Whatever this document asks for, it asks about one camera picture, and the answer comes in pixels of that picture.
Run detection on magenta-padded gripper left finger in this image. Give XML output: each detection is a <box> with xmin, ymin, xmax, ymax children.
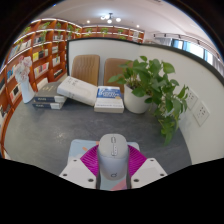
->
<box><xmin>59</xmin><ymin>144</ymin><xmax>101</xmax><ymax>190</ymax></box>

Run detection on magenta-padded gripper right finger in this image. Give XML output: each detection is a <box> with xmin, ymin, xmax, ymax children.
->
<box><xmin>127</xmin><ymin>144</ymin><xmax>169</xmax><ymax>190</ymax></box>

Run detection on light grey computer mouse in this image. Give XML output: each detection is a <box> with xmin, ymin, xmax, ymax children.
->
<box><xmin>97</xmin><ymin>133</ymin><xmax>130</xmax><ymax>181</ymax></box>

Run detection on pastel sun print mouse pad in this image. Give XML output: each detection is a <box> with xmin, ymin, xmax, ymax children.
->
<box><xmin>67</xmin><ymin>138</ymin><xmax>141</xmax><ymax>191</ymax></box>

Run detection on white book with blue cover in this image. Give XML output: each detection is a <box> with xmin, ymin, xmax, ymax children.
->
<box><xmin>93</xmin><ymin>85</ymin><xmax>125</xmax><ymax>114</ymax></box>

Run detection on thick white book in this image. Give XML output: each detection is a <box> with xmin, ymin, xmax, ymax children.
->
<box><xmin>56</xmin><ymin>75</ymin><xmax>99</xmax><ymax>107</ymax></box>

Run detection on green plant in white pot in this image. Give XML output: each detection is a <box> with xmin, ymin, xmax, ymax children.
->
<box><xmin>107</xmin><ymin>55</ymin><xmax>190</xmax><ymax>147</ymax></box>

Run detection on tan upholstered chair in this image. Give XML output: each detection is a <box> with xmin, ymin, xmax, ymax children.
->
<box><xmin>103</xmin><ymin>57</ymin><xmax>134</xmax><ymax>94</ymax></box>
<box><xmin>70</xmin><ymin>54</ymin><xmax>101</xmax><ymax>87</ymax></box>

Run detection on white vase with pink flowers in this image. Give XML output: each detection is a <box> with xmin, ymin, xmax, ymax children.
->
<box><xmin>13</xmin><ymin>55</ymin><xmax>36</xmax><ymax>104</ymax></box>

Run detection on orange wooden bookshelf unit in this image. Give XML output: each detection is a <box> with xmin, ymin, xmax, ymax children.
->
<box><xmin>0</xmin><ymin>17</ymin><xmax>146</xmax><ymax>158</ymax></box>

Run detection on window with grey curtains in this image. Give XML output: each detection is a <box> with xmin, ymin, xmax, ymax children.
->
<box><xmin>153</xmin><ymin>32</ymin><xmax>224</xmax><ymax>75</ymax></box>

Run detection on recessed ceiling spotlights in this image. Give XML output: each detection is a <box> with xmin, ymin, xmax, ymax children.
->
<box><xmin>84</xmin><ymin>19</ymin><xmax>141</xmax><ymax>29</ymax></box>

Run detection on multi-bulb ceiling lamp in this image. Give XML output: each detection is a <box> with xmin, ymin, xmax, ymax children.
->
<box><xmin>100</xmin><ymin>12</ymin><xmax>123</xmax><ymax>25</ymax></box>

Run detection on white wall socket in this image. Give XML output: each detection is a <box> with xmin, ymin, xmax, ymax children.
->
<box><xmin>184</xmin><ymin>88</ymin><xmax>200</xmax><ymax>111</ymax></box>
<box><xmin>193</xmin><ymin>100</ymin><xmax>211</xmax><ymax>127</ymax></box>

